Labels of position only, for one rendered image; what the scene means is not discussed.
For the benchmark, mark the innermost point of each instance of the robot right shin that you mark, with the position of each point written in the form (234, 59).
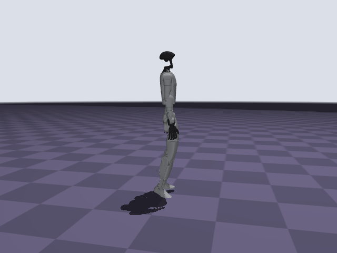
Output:
(165, 169)

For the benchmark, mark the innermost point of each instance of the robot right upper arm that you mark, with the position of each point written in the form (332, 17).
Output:
(167, 79)

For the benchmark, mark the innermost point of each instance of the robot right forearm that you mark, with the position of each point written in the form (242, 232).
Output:
(169, 109)

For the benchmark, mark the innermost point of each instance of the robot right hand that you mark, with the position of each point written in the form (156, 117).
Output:
(172, 131)

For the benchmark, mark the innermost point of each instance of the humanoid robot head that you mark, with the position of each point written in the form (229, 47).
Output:
(167, 56)

